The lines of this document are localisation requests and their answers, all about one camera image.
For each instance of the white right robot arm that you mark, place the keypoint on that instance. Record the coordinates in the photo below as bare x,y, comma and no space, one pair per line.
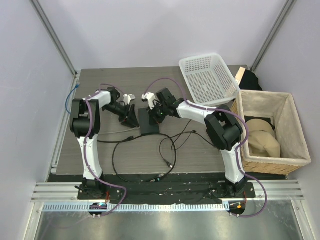
223,129

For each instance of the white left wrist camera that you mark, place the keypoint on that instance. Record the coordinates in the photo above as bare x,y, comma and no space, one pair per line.
127,98

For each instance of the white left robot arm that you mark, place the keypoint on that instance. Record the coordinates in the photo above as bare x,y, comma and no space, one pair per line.
85,123

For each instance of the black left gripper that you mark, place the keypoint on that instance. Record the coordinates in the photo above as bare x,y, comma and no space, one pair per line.
131,121

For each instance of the black fabric bag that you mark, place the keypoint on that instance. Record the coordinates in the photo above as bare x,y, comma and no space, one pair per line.
250,81

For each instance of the white plastic mesh basket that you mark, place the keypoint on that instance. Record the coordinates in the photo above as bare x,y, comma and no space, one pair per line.
209,80

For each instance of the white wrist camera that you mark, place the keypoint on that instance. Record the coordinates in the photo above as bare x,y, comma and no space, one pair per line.
149,98
127,98

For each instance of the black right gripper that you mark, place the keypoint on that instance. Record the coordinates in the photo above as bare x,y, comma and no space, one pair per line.
154,119

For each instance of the brown cardboard piece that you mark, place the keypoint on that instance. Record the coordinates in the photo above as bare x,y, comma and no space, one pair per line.
239,75

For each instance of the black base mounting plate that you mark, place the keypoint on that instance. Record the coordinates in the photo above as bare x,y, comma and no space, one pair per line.
180,188

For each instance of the aluminium extrusion rail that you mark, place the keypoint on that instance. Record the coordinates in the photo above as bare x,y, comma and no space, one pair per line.
267,189

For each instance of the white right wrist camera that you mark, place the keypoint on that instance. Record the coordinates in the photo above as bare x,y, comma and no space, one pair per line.
149,98

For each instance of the wicker basket with cloth liner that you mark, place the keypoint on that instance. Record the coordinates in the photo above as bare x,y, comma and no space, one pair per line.
280,108

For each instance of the beige cloth bundle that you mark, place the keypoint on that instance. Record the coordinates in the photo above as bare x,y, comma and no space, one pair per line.
261,140

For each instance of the black network switch box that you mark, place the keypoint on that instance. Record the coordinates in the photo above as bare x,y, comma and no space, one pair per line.
146,128

